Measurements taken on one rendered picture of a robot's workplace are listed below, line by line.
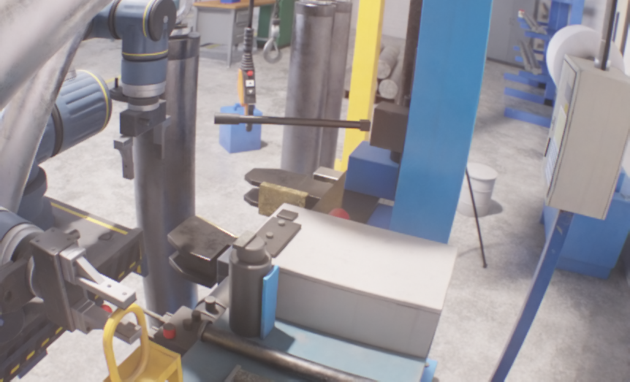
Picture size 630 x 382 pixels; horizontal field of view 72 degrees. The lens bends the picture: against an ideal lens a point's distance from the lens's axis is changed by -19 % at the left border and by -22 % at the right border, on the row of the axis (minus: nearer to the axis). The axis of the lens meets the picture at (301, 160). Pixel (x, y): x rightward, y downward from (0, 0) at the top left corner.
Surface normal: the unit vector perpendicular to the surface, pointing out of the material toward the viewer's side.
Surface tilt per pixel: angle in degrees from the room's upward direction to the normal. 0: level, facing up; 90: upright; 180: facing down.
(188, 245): 0
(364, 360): 0
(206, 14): 90
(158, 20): 90
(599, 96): 90
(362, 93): 90
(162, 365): 0
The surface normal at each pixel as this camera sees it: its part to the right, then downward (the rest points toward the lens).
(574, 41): -0.37, 0.33
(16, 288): 0.92, 0.22
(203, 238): 0.09, -0.92
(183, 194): 0.77, 0.31
